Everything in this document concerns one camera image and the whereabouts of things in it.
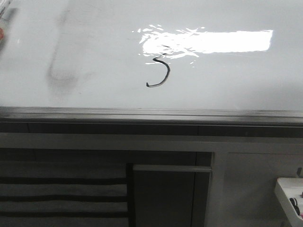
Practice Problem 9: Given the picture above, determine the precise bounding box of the white black whiteboard marker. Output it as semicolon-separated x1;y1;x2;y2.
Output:
0;0;18;52

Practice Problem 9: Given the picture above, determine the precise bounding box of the dark cabinet panel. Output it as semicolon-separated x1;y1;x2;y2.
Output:
133;164;212;227

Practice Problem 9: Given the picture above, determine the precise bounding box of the striped slatted panel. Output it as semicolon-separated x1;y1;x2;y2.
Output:
0;162;136;227

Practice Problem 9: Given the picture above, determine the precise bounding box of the white plastic tray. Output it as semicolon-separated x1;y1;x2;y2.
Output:
274;177;303;227

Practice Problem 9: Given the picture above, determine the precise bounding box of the white whiteboard with frame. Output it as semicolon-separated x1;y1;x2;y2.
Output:
0;0;303;138

